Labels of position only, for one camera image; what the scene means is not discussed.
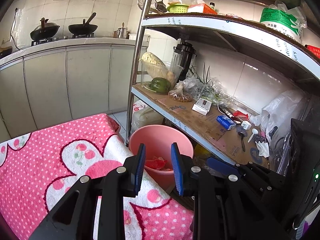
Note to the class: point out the pink printed blanket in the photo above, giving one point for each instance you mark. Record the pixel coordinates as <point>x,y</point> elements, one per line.
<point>37,180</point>

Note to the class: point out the orange cardboard box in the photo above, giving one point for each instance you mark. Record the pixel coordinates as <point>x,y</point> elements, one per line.
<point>202,9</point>

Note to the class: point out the pink plastic bucket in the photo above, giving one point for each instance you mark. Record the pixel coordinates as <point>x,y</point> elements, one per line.
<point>160,137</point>

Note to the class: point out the metal shelf rack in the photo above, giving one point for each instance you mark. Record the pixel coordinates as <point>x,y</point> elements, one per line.
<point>140,42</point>

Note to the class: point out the white crumpled paper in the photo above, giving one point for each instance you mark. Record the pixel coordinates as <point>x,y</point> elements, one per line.
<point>263,148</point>

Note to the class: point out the white plastic spoon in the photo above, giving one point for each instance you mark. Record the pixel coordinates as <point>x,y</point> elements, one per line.
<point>253,131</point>

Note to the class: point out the black induction cooker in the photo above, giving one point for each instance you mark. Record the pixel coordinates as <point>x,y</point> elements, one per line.
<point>5,52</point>

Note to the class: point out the black wok with spatula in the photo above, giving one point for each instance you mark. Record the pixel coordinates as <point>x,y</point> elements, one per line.
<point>83,28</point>

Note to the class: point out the red box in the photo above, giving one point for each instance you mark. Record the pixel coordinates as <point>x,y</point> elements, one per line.
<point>313,51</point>

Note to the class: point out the kitchen knife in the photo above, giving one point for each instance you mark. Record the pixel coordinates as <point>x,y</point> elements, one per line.
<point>226,111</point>

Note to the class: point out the metal pot with ladle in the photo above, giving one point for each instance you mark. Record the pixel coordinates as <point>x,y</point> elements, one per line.
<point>122,33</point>

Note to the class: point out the black blender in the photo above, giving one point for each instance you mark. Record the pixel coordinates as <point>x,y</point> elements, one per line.
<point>185,55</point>

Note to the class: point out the black spoon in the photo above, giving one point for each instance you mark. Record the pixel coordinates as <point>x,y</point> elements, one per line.
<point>242,135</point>

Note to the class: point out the red clear snack packet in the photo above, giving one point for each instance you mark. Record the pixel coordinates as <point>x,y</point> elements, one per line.
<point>153,165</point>

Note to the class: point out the pile of dark peppercorns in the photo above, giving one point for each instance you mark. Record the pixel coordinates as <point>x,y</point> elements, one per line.
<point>258,138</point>

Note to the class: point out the brown cardboard sheet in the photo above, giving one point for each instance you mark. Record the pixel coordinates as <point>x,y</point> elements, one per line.
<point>200,122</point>

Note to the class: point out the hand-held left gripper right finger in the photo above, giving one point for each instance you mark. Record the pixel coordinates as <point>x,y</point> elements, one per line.
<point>176,167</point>

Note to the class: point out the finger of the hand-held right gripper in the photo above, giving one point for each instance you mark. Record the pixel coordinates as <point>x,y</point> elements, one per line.
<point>265,186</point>
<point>217,163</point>

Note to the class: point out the bag of green onions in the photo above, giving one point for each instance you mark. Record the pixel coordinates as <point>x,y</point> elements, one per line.
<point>205,85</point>

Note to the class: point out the gas stove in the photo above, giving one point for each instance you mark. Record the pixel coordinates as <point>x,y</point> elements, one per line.
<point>62,39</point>

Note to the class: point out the white plastic bags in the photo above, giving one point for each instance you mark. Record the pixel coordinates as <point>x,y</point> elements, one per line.
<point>282,110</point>

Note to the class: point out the black wok with lid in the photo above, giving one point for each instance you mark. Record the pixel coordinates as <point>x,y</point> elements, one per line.
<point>45,30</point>

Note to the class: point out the grey kitchen counter cabinet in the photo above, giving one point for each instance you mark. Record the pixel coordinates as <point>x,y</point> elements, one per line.
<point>87,80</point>

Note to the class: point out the bag of dried food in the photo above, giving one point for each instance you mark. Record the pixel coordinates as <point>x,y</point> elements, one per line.
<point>180,94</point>

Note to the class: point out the ginger root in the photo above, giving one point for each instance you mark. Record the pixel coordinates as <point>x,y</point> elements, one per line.
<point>171,76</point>

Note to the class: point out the clear plastic bowl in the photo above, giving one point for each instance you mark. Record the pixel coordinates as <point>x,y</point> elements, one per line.
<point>178,71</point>

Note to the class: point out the green white rice sack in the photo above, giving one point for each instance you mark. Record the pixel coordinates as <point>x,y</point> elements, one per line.
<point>282,21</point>

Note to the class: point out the green plastic basket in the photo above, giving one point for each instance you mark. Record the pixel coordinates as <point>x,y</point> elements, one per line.
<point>177,8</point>

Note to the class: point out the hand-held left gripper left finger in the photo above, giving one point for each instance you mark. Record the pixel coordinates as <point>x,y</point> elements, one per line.
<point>140,170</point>

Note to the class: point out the white cardboard box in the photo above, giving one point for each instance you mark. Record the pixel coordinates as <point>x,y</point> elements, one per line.
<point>202,105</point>

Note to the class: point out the small dark jar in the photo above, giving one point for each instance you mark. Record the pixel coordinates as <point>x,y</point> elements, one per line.
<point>212,5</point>

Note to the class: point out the green bell pepper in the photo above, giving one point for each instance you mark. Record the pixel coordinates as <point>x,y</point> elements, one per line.
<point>158,85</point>

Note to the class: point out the white charger plug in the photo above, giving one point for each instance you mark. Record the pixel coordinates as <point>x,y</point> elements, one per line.
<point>246,125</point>

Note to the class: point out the shiny splash guard sheet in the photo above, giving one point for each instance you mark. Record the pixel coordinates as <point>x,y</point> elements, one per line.
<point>20,22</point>

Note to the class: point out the blue tissue pack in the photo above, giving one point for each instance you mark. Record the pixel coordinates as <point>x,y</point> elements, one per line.
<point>226,122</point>

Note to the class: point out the napa cabbage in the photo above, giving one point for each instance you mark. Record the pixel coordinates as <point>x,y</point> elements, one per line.
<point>152,61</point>

